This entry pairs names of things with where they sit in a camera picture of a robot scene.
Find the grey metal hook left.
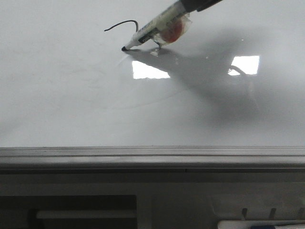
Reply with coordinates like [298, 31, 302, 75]
[241, 208, 248, 221]

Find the dark recessed drawer handle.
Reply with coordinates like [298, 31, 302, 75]
[0, 195, 138, 229]

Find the red round magnet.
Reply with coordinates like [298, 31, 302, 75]
[152, 13, 192, 48]

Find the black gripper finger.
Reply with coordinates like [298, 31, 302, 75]
[180, 0, 222, 12]

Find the white whiteboard with aluminium frame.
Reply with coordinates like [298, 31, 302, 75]
[0, 0, 305, 170]

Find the grey metal hook middle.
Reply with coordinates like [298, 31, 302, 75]
[268, 208, 276, 220]

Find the white black whiteboard marker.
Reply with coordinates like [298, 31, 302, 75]
[122, 1, 188, 51]

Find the grey metal hook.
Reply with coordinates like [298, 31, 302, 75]
[241, 208, 248, 221]
[268, 208, 276, 220]

